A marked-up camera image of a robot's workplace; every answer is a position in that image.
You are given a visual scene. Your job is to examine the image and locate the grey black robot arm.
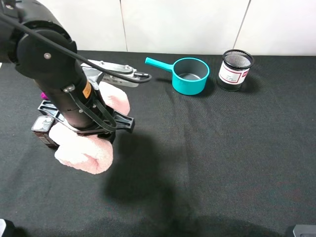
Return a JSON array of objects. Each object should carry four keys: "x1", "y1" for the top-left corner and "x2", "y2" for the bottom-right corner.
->
[{"x1": 0, "y1": 0, "x2": 135, "y2": 141}]

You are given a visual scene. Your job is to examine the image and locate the purple toy eggplant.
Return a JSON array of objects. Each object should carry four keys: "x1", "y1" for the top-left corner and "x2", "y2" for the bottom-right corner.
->
[{"x1": 40, "y1": 92, "x2": 49, "y2": 100}]

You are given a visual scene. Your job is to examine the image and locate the black mesh pen cup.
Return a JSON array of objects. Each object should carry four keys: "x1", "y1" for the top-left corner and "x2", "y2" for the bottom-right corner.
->
[{"x1": 217, "y1": 49, "x2": 254, "y2": 92}]

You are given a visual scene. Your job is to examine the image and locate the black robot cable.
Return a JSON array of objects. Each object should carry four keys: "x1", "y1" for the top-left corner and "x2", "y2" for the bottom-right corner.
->
[{"x1": 0, "y1": 12, "x2": 153, "y2": 83}]

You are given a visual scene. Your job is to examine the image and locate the black tablecloth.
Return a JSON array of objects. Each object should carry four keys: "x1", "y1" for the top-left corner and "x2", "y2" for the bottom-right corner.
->
[{"x1": 0, "y1": 51, "x2": 316, "y2": 237}]

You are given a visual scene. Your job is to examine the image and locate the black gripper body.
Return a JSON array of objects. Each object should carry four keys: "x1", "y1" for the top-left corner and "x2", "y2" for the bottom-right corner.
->
[{"x1": 37, "y1": 81, "x2": 136, "y2": 144}]

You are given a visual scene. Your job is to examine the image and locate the small black box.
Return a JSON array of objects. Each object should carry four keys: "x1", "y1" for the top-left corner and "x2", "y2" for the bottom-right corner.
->
[{"x1": 31, "y1": 115, "x2": 59, "y2": 149}]

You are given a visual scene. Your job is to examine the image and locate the teal saucepan with handle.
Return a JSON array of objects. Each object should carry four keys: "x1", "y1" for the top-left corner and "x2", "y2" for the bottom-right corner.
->
[{"x1": 145, "y1": 57, "x2": 211, "y2": 95}]

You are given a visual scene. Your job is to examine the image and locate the pink towel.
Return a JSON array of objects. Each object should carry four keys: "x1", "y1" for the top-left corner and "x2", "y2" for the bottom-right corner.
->
[{"x1": 49, "y1": 82, "x2": 130, "y2": 174}]

